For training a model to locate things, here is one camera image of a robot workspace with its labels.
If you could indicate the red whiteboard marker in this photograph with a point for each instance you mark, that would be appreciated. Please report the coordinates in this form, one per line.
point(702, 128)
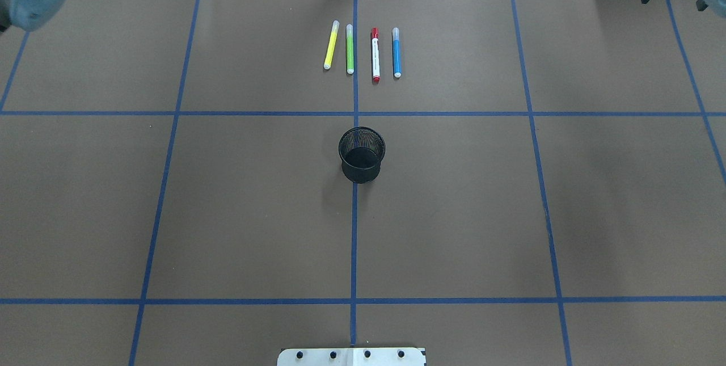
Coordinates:
point(374, 46)

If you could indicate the blue highlighter pen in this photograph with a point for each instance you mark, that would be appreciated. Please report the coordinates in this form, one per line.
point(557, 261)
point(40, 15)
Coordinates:
point(396, 53)

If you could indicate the green highlighter pen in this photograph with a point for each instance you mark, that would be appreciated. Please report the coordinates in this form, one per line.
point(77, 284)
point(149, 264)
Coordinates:
point(349, 40)

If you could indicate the yellow highlighter pen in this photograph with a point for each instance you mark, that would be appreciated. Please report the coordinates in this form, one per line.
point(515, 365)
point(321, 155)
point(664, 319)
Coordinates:
point(331, 45)

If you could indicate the black mesh pen holder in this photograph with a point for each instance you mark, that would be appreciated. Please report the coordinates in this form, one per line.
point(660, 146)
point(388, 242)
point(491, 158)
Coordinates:
point(361, 151)

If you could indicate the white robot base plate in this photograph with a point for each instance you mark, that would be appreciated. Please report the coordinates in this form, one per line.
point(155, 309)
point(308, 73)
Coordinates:
point(353, 356)

